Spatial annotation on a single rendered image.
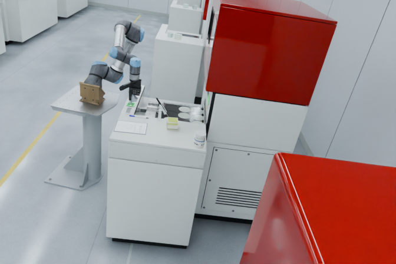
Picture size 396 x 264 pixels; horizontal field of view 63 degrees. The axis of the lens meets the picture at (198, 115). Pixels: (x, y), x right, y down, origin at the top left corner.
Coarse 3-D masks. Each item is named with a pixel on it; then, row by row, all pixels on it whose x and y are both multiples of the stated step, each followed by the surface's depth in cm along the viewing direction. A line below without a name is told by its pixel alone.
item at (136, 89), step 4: (132, 80) 233; (140, 80) 237; (136, 84) 237; (140, 84) 236; (132, 88) 236; (136, 88) 237; (140, 88) 241; (128, 92) 237; (132, 92) 239; (136, 92) 239
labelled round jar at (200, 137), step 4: (196, 132) 206; (200, 132) 207; (204, 132) 207; (196, 136) 204; (200, 136) 203; (204, 136) 204; (196, 140) 205; (200, 140) 204; (204, 140) 207; (196, 144) 206; (200, 144) 206
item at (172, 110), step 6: (168, 108) 263; (174, 108) 265; (192, 108) 270; (168, 114) 255; (174, 114) 256; (192, 114) 260; (180, 120) 249; (186, 120) 251; (192, 120) 252; (198, 120) 253
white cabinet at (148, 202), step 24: (120, 168) 212; (144, 168) 212; (168, 168) 212; (192, 168) 213; (120, 192) 222; (144, 192) 222; (168, 192) 222; (192, 192) 222; (120, 216) 233; (144, 216) 233; (168, 216) 233; (192, 216) 232; (120, 240) 249; (144, 240) 244; (168, 240) 244
